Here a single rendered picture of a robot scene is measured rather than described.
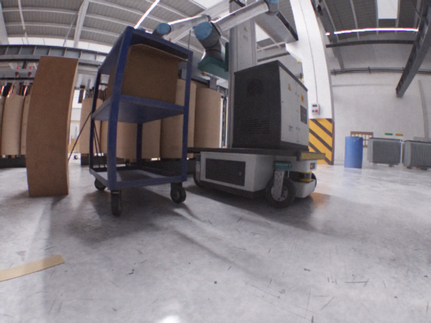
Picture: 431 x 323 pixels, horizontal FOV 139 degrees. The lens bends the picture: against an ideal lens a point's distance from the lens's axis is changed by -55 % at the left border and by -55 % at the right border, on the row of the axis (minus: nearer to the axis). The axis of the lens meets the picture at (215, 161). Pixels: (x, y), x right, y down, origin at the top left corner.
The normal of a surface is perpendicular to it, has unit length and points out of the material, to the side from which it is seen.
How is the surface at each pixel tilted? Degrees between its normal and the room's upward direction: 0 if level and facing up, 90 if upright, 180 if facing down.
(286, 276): 0
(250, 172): 90
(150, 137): 90
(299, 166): 90
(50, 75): 90
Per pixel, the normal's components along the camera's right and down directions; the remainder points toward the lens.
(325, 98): -0.70, 0.02
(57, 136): 0.71, 0.07
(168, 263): 0.04, -1.00
